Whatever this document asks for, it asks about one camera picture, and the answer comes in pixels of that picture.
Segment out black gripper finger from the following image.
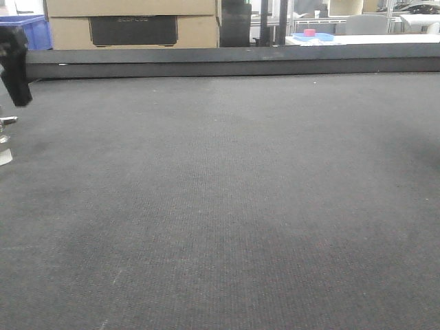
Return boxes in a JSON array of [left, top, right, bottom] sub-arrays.
[[1, 26, 32, 107]]

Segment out upper cardboard box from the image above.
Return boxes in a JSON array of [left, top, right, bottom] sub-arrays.
[[46, 0, 221, 17]]

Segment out lower cardboard box black label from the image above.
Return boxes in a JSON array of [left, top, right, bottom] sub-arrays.
[[49, 16, 219, 50]]

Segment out black conveyor belt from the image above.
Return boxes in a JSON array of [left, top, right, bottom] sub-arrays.
[[1, 74, 439, 329]]

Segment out blue plastic crate background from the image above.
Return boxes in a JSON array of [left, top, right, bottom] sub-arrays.
[[1, 14, 52, 50]]

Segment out blue tray on table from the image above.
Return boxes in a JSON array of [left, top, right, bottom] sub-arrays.
[[291, 32, 335, 42]]

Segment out white background table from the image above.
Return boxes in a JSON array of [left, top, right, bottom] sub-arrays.
[[285, 34, 439, 46]]

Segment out black conveyor side rail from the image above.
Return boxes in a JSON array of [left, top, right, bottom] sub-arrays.
[[26, 43, 439, 80]]

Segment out black upright post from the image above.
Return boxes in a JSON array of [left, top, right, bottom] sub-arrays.
[[220, 1, 252, 47]]

